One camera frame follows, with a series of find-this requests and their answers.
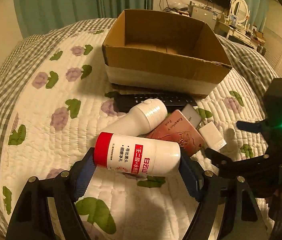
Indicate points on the white rectangular adapter block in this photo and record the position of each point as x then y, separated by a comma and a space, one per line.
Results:
212, 136

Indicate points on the round white vanity mirror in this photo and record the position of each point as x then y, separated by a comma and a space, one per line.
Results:
239, 12

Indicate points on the grey power bank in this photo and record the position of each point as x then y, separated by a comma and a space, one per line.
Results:
191, 115

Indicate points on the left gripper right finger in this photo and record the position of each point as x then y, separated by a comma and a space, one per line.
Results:
241, 217

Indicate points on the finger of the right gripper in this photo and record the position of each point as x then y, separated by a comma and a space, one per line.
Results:
251, 169
253, 127

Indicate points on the red capped white bottle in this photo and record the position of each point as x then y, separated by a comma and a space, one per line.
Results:
136, 155

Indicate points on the green curtain left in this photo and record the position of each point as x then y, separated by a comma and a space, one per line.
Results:
41, 16

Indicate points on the white floral quilted mat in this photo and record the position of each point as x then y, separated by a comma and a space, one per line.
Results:
101, 129

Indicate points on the silver mini fridge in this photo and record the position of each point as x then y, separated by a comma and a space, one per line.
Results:
206, 16

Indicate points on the white dressing table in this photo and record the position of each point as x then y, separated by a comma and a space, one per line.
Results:
236, 36

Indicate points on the brown cardboard box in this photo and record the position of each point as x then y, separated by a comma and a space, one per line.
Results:
161, 50

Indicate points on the white handheld device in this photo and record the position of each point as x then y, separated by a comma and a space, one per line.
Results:
141, 119

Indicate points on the green checkered bedspread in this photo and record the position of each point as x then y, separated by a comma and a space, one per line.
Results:
32, 51

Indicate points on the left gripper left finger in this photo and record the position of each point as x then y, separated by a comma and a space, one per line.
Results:
31, 217

